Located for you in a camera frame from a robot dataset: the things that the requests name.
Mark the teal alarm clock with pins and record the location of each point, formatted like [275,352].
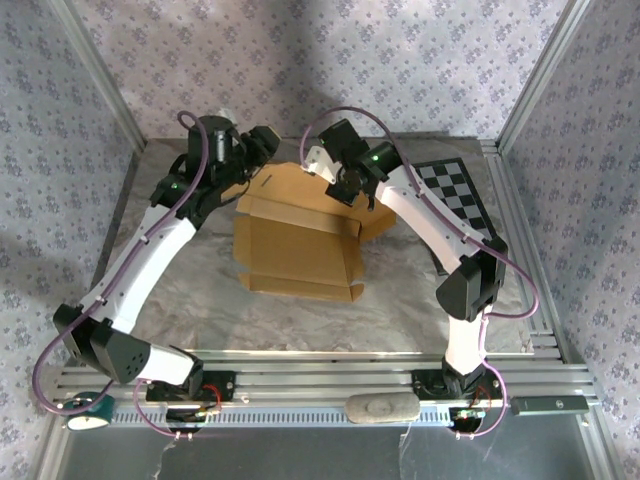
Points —
[87,415]

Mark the black rectangular bar device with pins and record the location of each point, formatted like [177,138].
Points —
[550,405]

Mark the brown cardboard box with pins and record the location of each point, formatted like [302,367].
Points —
[295,255]

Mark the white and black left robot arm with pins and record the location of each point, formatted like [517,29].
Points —
[150,260]

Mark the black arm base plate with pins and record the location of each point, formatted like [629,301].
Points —
[225,385]
[425,385]

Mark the grey oval pad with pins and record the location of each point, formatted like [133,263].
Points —
[382,408]

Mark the small black controller board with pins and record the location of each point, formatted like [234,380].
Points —
[182,415]
[467,420]

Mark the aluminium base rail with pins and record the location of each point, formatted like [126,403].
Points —
[325,380]

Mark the aluminium frame post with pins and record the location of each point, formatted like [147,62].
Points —
[107,90]
[540,75]

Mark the black grey checkerboard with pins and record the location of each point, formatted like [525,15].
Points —
[450,185]

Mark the aluminium side rail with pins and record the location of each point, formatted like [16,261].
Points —
[510,210]

